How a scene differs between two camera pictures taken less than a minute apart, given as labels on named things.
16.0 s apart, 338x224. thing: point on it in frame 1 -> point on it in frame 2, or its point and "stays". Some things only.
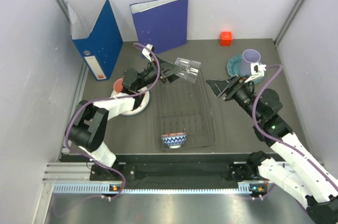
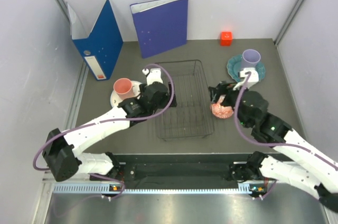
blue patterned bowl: [174, 140] -> [222, 112]
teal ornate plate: [234, 67] stays
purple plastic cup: [249, 56] stays
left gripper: [167, 68] -> [165, 102]
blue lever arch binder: [102, 47] stays
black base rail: [175, 168] stays
